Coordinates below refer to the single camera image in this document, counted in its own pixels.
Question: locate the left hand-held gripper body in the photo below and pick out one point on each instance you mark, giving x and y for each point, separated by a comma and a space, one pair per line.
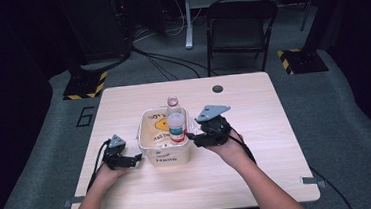
114, 155

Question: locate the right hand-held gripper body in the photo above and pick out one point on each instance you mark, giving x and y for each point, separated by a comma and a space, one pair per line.
215, 129

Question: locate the person's left hand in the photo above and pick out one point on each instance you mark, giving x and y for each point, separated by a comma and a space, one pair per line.
107, 177

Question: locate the person's right hand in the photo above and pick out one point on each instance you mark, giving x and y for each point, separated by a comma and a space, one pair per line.
229, 151

